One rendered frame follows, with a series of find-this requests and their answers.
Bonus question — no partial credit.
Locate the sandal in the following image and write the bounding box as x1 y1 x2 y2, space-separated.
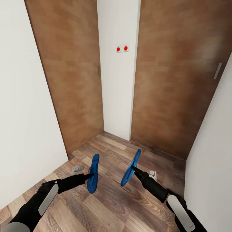
87 154 100 194
121 149 141 187

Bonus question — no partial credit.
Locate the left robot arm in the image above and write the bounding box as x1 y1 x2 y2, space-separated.
2 165 94 232

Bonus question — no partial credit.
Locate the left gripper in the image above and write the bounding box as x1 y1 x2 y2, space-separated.
67 173 94 190

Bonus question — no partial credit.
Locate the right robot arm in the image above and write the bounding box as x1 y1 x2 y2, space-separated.
132 166 207 232

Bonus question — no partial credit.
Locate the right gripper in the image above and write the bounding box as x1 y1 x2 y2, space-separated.
132 166 161 196

